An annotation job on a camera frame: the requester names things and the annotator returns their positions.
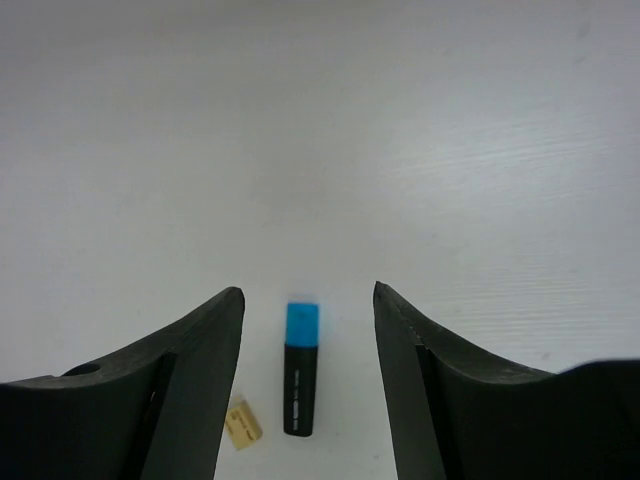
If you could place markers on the small yellow sharpener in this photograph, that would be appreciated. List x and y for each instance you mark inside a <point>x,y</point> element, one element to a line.
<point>241,423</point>

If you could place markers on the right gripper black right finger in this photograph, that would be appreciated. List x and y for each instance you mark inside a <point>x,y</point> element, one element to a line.
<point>458,411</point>

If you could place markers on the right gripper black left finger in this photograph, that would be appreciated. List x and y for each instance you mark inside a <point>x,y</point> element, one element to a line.
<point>154,409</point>

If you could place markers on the blue capped black highlighter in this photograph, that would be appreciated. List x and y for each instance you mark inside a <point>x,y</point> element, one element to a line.
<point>300,368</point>

